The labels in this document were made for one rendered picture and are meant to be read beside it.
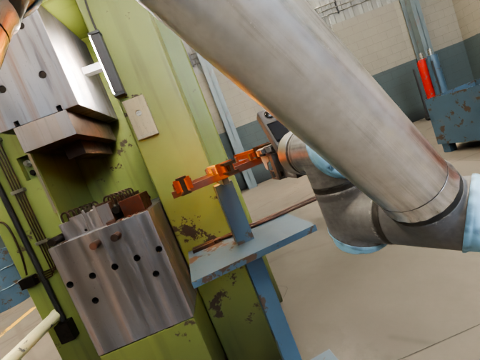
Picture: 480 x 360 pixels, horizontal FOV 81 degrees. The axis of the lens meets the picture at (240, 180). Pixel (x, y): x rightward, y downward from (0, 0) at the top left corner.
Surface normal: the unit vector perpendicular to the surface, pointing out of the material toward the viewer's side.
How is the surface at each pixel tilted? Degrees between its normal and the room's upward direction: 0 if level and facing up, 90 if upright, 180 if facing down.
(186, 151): 90
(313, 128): 126
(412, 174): 111
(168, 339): 90
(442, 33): 90
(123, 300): 90
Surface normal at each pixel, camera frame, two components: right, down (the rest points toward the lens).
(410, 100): 0.08, 0.08
